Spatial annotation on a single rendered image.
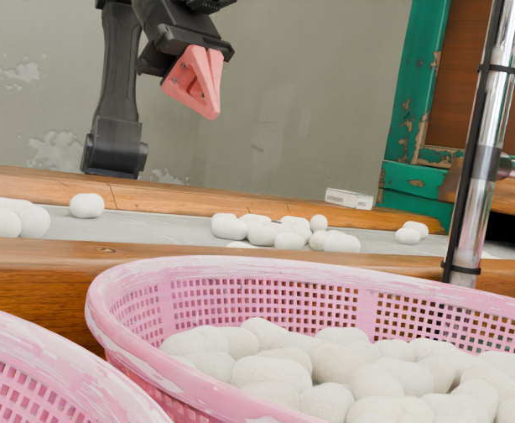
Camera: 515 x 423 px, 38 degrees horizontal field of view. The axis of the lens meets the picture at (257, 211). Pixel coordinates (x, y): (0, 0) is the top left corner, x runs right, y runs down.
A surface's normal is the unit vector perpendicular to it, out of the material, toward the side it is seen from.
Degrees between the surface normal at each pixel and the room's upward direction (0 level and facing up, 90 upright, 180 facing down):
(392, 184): 90
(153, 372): 90
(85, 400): 75
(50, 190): 45
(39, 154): 90
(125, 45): 66
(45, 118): 90
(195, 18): 40
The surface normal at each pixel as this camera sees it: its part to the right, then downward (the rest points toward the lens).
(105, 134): 0.36, -0.29
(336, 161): -0.77, -0.07
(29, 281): 0.65, 0.17
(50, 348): -0.60, -0.30
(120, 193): 0.57, -0.57
